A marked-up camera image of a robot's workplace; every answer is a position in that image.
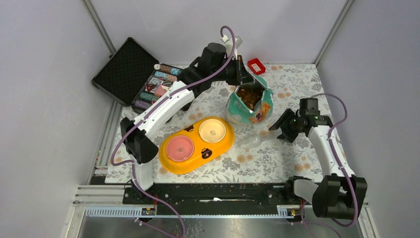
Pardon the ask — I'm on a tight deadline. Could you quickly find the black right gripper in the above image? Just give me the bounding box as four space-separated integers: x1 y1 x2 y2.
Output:
268 109 304 143

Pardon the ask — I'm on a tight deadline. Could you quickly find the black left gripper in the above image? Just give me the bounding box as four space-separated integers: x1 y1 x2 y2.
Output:
210 54 253 85

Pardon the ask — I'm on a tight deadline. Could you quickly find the green dog food bag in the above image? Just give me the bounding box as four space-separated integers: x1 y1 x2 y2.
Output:
225 74 273 124

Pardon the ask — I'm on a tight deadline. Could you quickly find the clear plastic scoop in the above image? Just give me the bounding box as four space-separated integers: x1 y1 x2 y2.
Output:
238 132 278 149

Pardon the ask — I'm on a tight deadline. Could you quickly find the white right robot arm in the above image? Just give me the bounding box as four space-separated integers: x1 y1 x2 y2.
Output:
269 98 368 223

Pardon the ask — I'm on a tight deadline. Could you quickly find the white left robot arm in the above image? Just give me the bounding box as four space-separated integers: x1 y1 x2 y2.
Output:
118 38 254 204

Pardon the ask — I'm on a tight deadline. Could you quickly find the yellow double pet bowl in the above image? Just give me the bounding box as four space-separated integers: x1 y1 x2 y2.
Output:
158 117 235 175

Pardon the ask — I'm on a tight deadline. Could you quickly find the small red box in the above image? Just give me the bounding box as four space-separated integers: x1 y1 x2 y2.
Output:
247 58 266 75

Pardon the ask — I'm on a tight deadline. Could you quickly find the floral table mat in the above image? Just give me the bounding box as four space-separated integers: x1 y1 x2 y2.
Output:
105 63 345 184

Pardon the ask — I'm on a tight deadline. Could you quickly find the black poker chip case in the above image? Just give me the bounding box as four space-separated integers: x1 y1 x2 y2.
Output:
91 37 182 114

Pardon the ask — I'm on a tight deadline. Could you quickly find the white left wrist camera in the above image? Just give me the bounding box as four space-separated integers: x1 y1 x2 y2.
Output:
221 35 243 60

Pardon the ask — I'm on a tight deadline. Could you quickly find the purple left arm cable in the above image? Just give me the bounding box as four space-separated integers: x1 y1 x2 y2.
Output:
110 25 237 238

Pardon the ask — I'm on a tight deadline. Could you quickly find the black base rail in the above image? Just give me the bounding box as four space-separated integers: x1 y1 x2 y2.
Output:
123 182 329 216

